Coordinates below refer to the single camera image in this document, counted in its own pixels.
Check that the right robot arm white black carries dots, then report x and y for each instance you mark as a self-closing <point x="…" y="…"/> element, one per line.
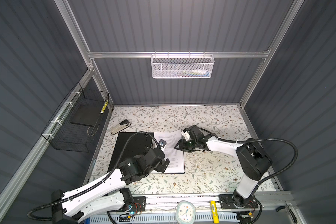
<point x="253" y="159"/>

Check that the beige black clip folder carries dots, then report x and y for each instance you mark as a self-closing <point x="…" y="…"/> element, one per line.
<point x="135" y="147"/>

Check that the black grey stapler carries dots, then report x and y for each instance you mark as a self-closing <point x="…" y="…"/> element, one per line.
<point x="120" y="127"/>

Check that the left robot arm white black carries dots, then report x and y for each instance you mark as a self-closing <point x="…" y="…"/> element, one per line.
<point x="108" y="193"/>

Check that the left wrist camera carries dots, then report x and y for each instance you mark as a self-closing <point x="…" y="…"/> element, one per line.
<point x="162" y="144"/>

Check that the white round clock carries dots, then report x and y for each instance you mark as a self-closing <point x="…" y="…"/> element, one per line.
<point x="185" y="213"/>

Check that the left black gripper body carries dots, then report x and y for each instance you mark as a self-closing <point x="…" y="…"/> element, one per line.
<point x="160" y="167"/>

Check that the black handled pliers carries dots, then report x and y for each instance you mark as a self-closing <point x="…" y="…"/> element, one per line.
<point x="289" y="211"/>

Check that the white wire mesh basket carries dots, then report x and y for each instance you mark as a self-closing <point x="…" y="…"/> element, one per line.
<point x="182" y="66"/>

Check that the black wire mesh basket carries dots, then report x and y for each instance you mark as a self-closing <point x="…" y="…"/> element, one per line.
<point x="78" y="124"/>

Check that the yellow marker in black basket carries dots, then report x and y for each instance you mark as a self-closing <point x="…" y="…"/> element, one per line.
<point x="104" y="107"/>

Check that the yellow glue stick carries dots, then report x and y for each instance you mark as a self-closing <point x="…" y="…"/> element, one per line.
<point x="214" y="212"/>

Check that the printed paper sheet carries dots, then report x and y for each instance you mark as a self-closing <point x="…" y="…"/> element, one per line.
<point x="176" y="157"/>

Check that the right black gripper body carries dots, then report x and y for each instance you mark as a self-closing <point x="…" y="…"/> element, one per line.
<point x="194" y="142"/>

